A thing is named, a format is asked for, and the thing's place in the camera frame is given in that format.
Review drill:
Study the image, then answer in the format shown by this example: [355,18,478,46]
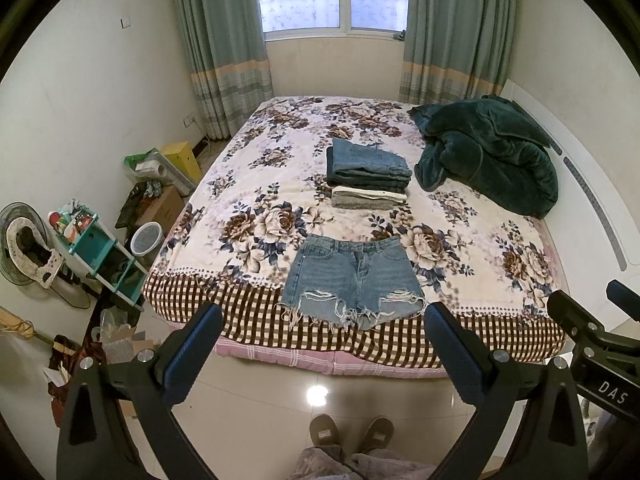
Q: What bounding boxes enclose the brown cardboard box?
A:
[134,185,184,235]

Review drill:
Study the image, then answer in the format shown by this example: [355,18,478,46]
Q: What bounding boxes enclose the white mesh waste bin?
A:
[130,221,164,258]

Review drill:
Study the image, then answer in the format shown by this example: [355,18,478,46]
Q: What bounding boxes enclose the green curtain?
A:
[399,0,518,104]
[175,0,273,140]

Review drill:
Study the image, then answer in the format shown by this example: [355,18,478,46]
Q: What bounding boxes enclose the right green curtain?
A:
[399,0,518,104]

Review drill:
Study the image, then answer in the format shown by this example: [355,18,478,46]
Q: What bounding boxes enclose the green white bag pile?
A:
[122,148,196,197]

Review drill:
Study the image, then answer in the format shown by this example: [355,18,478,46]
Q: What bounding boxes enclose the left green curtain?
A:
[175,0,273,140]

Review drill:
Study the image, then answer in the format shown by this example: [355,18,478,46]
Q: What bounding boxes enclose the electric standing fan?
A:
[1,202,64,289]

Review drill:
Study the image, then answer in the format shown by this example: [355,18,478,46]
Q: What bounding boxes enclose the folded white grey pants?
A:
[331,186,407,210]

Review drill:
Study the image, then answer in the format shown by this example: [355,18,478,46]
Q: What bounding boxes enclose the left brown slipper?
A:
[309,414,345,460]

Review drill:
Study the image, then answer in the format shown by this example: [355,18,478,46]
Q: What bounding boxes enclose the teal shelf rack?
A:
[48,200,146,310]

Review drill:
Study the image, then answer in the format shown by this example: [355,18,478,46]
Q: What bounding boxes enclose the yellow box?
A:
[160,141,203,184]

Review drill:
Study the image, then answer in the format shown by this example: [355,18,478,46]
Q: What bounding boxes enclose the white bed headboard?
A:
[502,80,639,328]

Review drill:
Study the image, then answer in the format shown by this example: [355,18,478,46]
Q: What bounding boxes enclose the right brown slipper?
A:
[357,416,395,453]

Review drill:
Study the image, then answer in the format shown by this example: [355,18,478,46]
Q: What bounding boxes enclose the brown slipper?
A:
[357,416,395,453]
[309,414,345,460]

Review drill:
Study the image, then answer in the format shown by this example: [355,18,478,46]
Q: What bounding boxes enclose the folded dark blue jeans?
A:
[326,138,412,193]

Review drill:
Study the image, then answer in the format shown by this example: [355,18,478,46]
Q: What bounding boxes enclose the floral bedspread bed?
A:
[142,96,565,378]

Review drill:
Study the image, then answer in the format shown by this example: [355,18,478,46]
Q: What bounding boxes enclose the light blue denim shorts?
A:
[280,235,425,330]

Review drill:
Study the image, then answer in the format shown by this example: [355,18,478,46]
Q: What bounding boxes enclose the dark green plush blanket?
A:
[409,96,559,219]

